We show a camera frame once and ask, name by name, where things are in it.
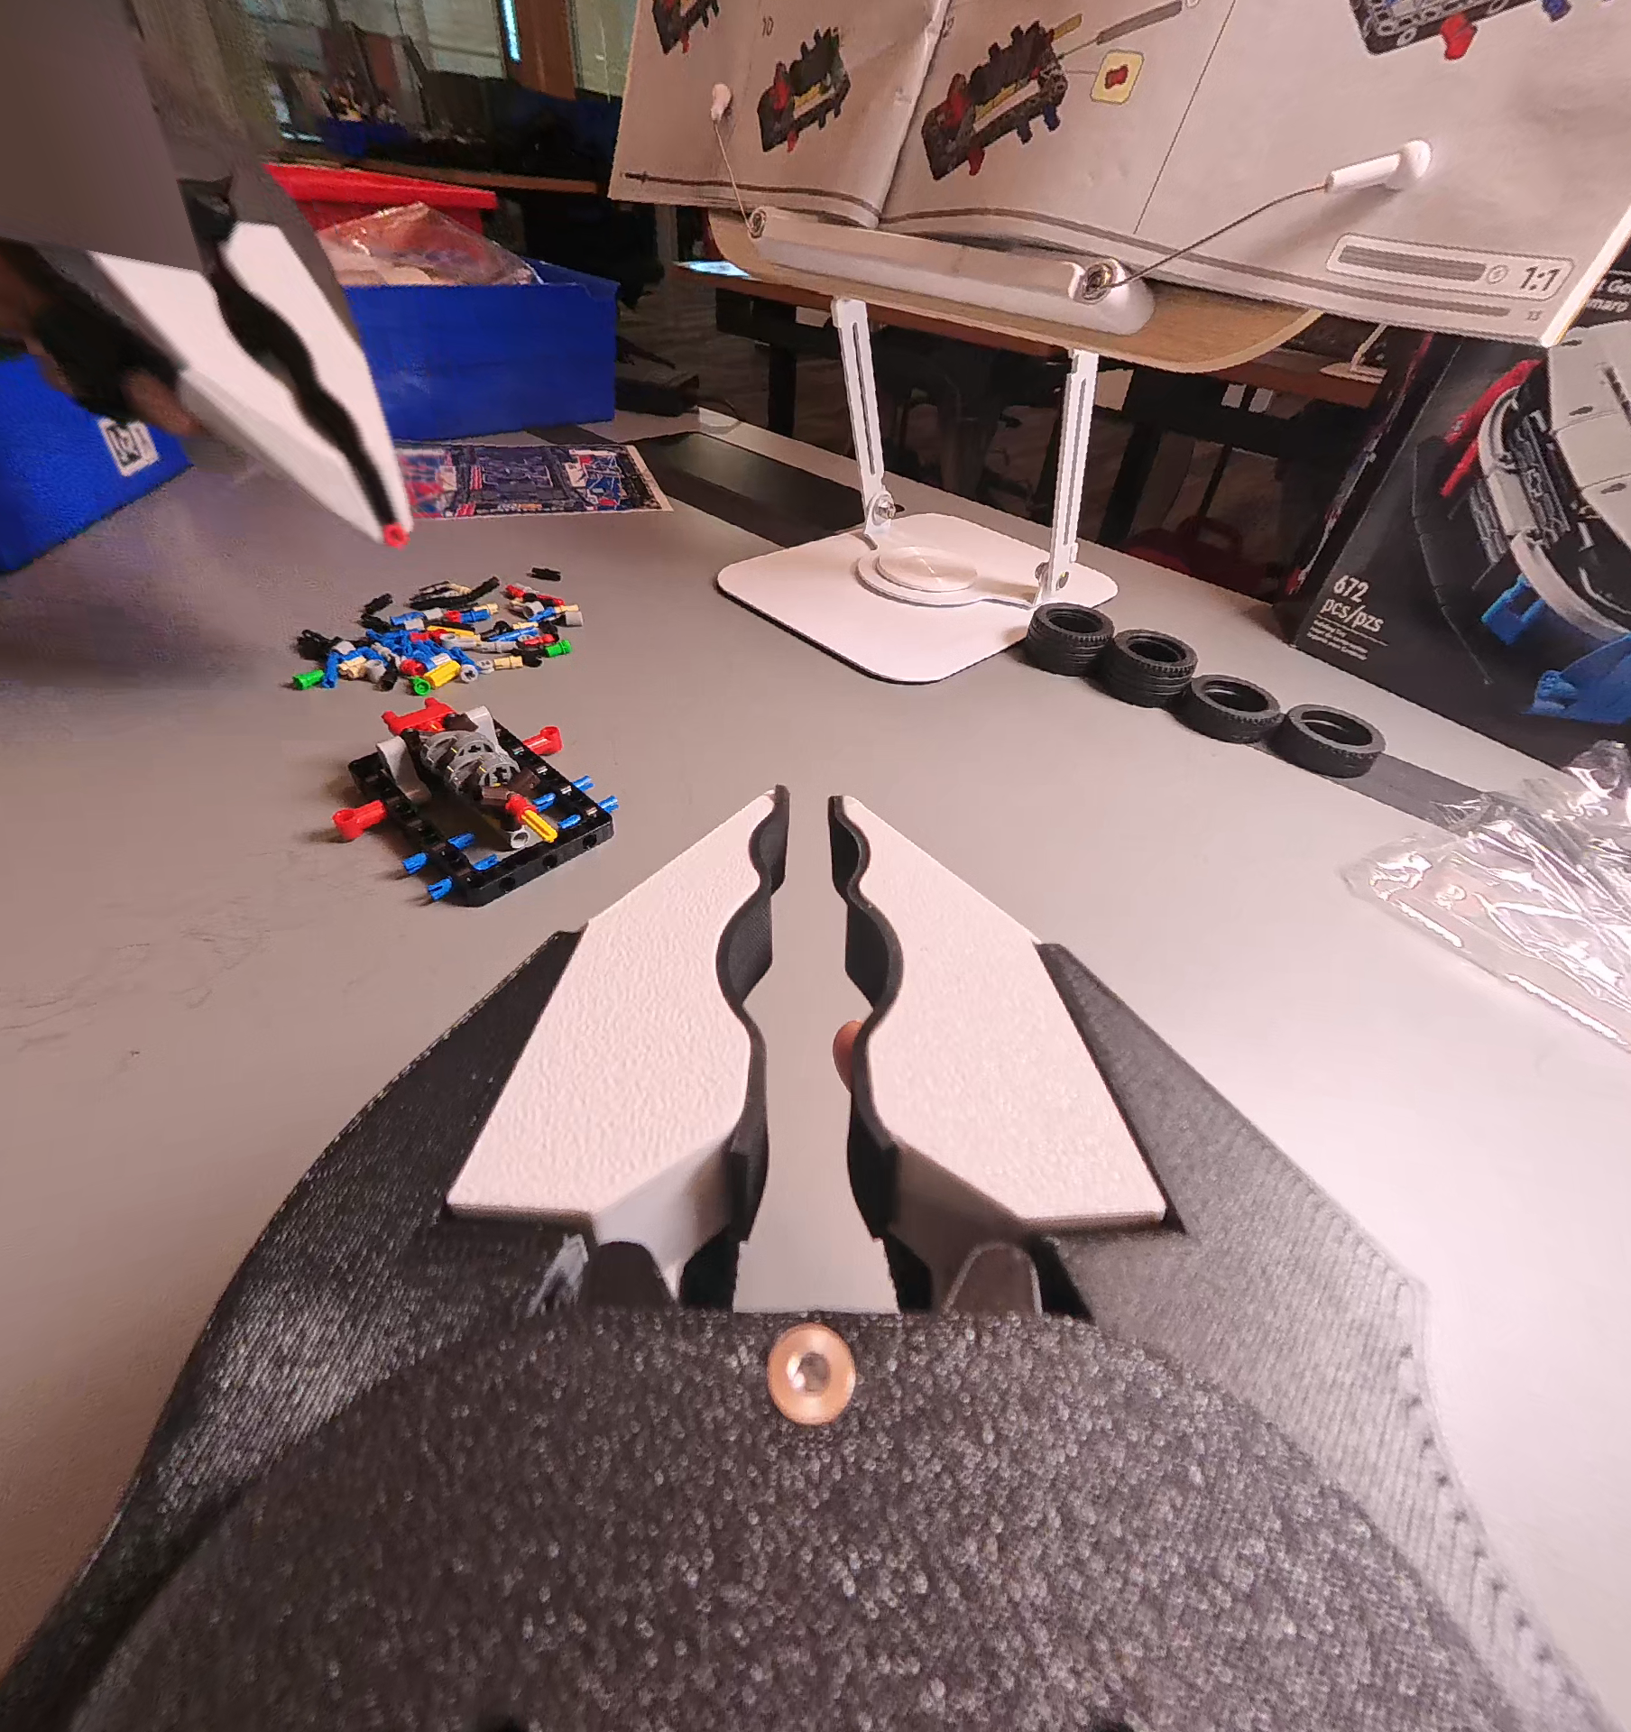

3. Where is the red storage bin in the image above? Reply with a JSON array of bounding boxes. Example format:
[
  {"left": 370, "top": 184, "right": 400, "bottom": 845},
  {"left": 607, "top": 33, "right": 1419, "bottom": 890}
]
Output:
[{"left": 263, "top": 161, "right": 502, "bottom": 234}]

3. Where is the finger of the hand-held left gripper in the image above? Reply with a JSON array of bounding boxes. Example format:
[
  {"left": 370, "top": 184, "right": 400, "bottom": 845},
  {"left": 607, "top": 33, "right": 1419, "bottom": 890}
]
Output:
[
  {"left": 88, "top": 249, "right": 398, "bottom": 540},
  {"left": 212, "top": 219, "right": 413, "bottom": 529}
]

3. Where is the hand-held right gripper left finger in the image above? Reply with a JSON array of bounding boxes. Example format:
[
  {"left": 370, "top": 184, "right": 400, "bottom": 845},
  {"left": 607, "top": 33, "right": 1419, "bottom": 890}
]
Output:
[{"left": 447, "top": 785, "right": 793, "bottom": 1307}]

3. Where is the black rubber tire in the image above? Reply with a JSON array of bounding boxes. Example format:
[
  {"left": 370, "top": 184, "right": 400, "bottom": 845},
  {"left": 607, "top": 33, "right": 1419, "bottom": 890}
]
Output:
[
  {"left": 1184, "top": 672, "right": 1283, "bottom": 743},
  {"left": 1030, "top": 601, "right": 1118, "bottom": 676},
  {"left": 1268, "top": 704, "right": 1389, "bottom": 779},
  {"left": 1099, "top": 629, "right": 1199, "bottom": 708}
]

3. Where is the lego set box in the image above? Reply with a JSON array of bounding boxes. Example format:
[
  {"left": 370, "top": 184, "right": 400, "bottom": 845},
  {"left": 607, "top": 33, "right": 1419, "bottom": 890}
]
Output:
[{"left": 1268, "top": 176, "right": 1631, "bottom": 802}]

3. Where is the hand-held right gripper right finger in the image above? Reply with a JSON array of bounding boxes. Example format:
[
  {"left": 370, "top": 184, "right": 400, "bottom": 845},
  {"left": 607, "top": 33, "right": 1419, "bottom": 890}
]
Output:
[{"left": 827, "top": 796, "right": 1169, "bottom": 1307}]

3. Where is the black lego frame assembly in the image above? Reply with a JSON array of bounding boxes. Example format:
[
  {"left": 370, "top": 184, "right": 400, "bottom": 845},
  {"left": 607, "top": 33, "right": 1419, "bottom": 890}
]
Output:
[{"left": 333, "top": 700, "right": 618, "bottom": 909}]

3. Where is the white book stand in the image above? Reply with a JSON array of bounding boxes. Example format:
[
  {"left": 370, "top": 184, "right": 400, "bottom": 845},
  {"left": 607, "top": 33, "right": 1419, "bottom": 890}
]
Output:
[{"left": 701, "top": 80, "right": 1439, "bottom": 683}]

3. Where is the clear plastic bag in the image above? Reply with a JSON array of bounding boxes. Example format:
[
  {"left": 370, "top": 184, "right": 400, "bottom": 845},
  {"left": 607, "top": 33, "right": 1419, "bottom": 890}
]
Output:
[{"left": 1343, "top": 741, "right": 1631, "bottom": 1083}]

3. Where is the pile of small lego pieces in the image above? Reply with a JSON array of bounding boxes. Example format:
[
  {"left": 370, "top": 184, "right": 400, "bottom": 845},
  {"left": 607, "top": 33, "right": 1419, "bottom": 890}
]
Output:
[{"left": 291, "top": 565, "right": 588, "bottom": 694}]

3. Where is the instruction booklet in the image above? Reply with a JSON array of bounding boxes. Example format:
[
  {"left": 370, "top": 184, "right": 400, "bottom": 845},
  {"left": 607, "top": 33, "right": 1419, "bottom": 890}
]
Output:
[{"left": 609, "top": 0, "right": 1631, "bottom": 345}]

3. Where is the wooden table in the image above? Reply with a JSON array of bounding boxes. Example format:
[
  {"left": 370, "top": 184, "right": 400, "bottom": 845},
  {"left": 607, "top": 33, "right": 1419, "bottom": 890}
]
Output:
[{"left": 667, "top": 259, "right": 1385, "bottom": 420}]

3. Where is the sticker sheet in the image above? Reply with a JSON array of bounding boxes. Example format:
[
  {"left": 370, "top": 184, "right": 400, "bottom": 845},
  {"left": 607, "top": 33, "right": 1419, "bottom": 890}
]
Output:
[{"left": 393, "top": 439, "right": 674, "bottom": 522}]

